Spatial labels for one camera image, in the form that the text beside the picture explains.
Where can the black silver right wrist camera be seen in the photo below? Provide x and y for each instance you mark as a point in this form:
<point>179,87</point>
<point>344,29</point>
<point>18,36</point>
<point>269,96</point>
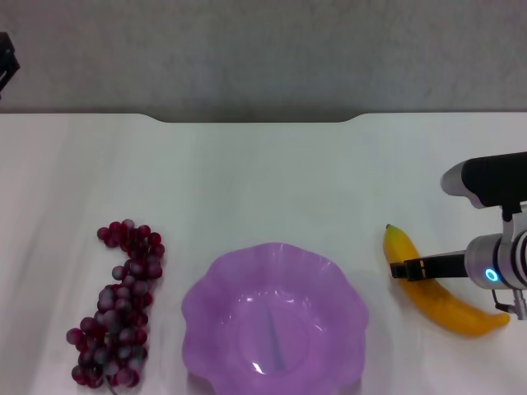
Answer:
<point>486,177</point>

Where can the purple wavy plastic plate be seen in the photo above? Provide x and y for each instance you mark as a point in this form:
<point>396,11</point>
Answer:
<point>313,296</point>

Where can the red purple grape bunch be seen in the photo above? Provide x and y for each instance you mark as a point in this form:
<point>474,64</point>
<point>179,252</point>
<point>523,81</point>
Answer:
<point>119,312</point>

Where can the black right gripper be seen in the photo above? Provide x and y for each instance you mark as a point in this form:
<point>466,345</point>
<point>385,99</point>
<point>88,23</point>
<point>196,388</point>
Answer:
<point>446,265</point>

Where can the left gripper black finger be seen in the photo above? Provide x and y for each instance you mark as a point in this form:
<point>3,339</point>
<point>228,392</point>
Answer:
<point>8,53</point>

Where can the yellow plastic banana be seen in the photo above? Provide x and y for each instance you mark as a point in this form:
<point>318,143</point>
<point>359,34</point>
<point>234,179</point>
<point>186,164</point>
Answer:
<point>453,317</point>

